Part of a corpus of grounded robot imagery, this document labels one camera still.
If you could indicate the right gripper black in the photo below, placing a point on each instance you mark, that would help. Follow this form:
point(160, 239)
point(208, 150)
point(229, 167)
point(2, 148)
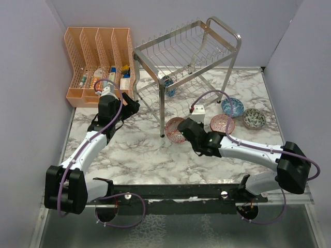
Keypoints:
point(201, 125)

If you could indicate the stainless steel dish rack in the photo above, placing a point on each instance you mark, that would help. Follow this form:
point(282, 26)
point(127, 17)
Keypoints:
point(186, 54)

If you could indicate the blue triangle pattern bowl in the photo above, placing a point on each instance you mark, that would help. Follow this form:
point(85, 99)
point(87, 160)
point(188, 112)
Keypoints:
point(168, 81)

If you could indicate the orange plastic file organizer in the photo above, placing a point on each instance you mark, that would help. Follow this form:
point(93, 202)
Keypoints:
point(92, 47)

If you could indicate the red diamond pattern bowl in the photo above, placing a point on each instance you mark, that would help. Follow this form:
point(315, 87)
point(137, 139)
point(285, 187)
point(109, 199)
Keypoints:
point(171, 130)

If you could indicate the white glue tube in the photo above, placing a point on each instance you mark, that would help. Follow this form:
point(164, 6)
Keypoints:
point(83, 80)

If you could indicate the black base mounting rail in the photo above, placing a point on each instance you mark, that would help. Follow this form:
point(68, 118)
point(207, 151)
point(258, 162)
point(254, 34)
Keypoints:
point(172, 199)

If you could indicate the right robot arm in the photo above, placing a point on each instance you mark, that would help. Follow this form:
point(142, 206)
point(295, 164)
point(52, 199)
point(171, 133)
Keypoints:
point(288, 167)

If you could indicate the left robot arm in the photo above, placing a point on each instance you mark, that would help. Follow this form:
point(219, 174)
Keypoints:
point(77, 168)

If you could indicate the blue floral bowl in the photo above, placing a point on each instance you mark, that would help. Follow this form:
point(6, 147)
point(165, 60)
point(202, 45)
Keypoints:
point(237, 107)

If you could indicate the pink dotted pattern bowl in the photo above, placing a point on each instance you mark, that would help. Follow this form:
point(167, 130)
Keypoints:
point(219, 122)

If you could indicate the green white box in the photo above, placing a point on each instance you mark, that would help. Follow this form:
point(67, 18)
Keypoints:
point(112, 74)

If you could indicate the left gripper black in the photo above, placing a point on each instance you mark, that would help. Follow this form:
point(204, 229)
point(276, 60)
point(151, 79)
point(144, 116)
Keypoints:
point(132, 107)

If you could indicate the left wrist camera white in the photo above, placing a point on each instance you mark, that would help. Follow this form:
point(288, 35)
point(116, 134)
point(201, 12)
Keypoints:
point(107, 91)

